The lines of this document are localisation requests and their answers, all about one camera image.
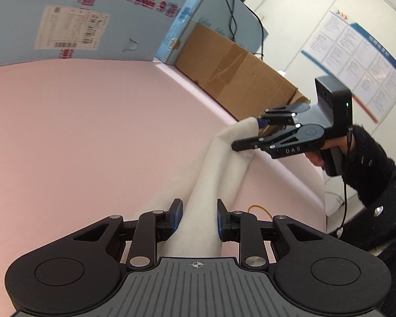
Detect yellow rubber band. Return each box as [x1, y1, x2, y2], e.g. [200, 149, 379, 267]
[247, 205, 273, 221]

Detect white fabric shopping bag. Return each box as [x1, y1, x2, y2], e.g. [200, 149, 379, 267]
[137, 117, 258, 258]

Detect black sleeved right forearm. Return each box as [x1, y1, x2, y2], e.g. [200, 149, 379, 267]
[341, 125, 396, 258]

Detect person's right hand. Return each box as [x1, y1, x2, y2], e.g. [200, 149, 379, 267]
[305, 137, 348, 167]

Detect open brown storage carton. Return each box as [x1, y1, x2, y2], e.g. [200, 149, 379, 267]
[175, 24, 310, 120]

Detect large blue printed carton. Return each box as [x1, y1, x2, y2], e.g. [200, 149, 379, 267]
[0, 0, 187, 66]

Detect wall information poster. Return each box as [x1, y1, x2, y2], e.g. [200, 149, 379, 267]
[301, 8, 396, 123]

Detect black power cable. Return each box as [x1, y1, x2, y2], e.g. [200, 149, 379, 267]
[220, 0, 267, 59]

